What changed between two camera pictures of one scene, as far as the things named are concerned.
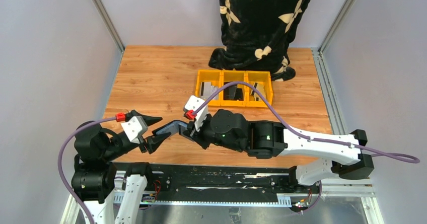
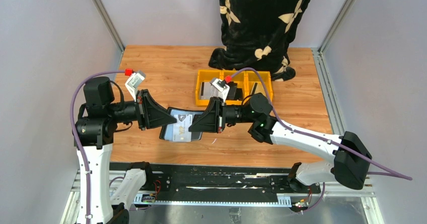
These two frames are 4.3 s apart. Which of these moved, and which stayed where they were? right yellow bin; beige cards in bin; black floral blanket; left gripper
Moved: left gripper
Stayed: beige cards in bin; right yellow bin; black floral blanket
